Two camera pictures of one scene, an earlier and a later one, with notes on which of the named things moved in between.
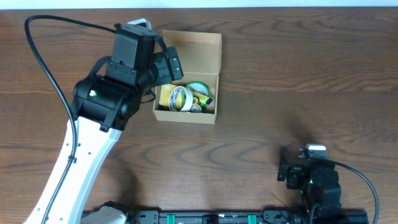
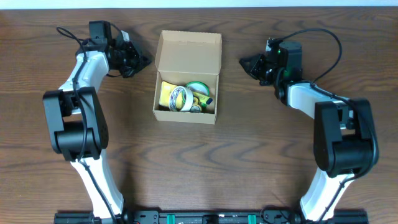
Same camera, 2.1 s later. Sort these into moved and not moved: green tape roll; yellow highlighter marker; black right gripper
Moved: black right gripper
Not moved: green tape roll; yellow highlighter marker
